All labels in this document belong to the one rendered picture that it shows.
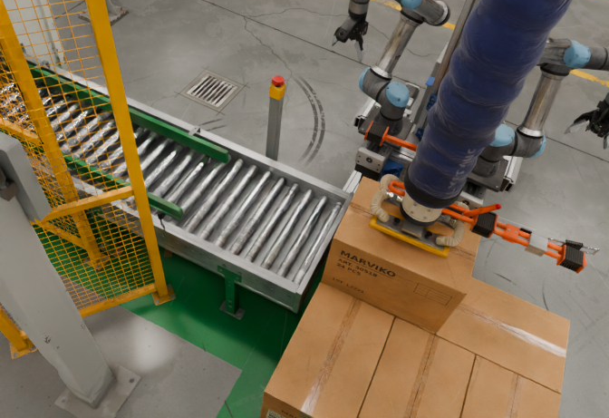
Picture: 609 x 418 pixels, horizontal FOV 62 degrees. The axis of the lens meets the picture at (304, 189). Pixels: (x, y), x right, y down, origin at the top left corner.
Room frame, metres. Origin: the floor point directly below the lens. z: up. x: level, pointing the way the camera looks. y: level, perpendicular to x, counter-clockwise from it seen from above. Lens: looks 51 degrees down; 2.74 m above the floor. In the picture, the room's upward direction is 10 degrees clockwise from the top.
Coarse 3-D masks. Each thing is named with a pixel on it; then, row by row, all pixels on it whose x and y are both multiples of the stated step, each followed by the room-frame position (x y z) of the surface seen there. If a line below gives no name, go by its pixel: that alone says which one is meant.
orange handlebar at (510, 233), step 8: (392, 136) 1.67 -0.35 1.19; (400, 144) 1.63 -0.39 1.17; (408, 144) 1.63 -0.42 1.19; (392, 184) 1.38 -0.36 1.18; (400, 184) 1.39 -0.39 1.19; (400, 192) 1.35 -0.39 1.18; (456, 208) 1.32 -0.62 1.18; (464, 208) 1.33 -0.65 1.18; (456, 216) 1.28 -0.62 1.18; (464, 216) 1.28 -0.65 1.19; (472, 216) 1.30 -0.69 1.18; (504, 224) 1.28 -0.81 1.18; (496, 232) 1.23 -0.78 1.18; (504, 232) 1.24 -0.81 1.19; (512, 232) 1.24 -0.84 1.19; (520, 232) 1.25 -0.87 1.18; (512, 240) 1.21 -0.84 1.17; (520, 240) 1.21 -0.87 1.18; (552, 248) 1.21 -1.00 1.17; (560, 248) 1.21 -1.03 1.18; (552, 256) 1.17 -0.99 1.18; (560, 256) 1.17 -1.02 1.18
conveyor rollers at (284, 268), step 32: (64, 96) 2.19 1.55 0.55; (32, 128) 1.90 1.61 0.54; (64, 128) 1.94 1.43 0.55; (96, 160) 1.76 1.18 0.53; (192, 160) 1.89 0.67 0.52; (160, 192) 1.61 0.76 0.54; (192, 192) 1.64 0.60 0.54; (256, 192) 1.72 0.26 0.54; (288, 192) 1.76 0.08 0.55; (192, 224) 1.44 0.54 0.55; (256, 224) 1.52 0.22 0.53; (288, 224) 1.54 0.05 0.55; (256, 256) 1.33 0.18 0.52; (288, 256) 1.35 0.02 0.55
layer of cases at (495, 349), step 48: (480, 288) 1.36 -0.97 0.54; (336, 336) 0.97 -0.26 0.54; (384, 336) 1.01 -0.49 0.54; (432, 336) 1.05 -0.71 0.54; (480, 336) 1.10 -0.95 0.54; (528, 336) 1.14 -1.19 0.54; (288, 384) 0.72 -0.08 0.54; (336, 384) 0.75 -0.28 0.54; (384, 384) 0.79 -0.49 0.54; (432, 384) 0.83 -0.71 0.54; (480, 384) 0.87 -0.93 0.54; (528, 384) 0.90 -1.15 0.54
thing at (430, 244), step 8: (392, 216) 1.31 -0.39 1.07; (376, 224) 1.26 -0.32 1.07; (384, 224) 1.26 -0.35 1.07; (392, 224) 1.27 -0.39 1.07; (400, 224) 1.27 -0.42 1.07; (384, 232) 1.23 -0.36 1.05; (392, 232) 1.23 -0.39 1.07; (400, 232) 1.23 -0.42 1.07; (424, 232) 1.25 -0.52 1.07; (432, 232) 1.26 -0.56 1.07; (408, 240) 1.20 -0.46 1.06; (416, 240) 1.21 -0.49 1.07; (424, 240) 1.21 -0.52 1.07; (432, 240) 1.22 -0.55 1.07; (424, 248) 1.18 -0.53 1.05; (432, 248) 1.18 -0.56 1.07; (440, 248) 1.19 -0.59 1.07; (448, 248) 1.20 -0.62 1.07; (440, 256) 1.16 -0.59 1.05
